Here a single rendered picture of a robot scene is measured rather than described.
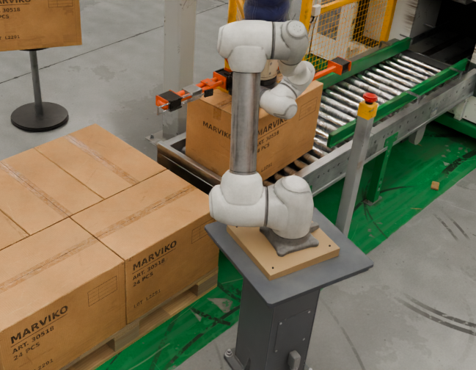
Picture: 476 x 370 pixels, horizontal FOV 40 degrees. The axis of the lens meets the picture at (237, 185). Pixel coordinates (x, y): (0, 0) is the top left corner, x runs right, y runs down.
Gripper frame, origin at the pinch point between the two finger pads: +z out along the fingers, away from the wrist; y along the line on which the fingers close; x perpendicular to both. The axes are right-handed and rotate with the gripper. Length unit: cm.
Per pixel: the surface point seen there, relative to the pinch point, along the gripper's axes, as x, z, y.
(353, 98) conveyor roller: 128, 6, 54
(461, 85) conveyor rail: 199, -33, 52
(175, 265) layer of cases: -46, -19, 75
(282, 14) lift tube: 24.6, -10.6, -28.8
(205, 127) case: -4.8, 5.8, 26.6
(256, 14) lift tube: 15.6, -3.0, -28.5
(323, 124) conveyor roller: 84, -4, 53
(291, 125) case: 31.3, -19.0, 27.7
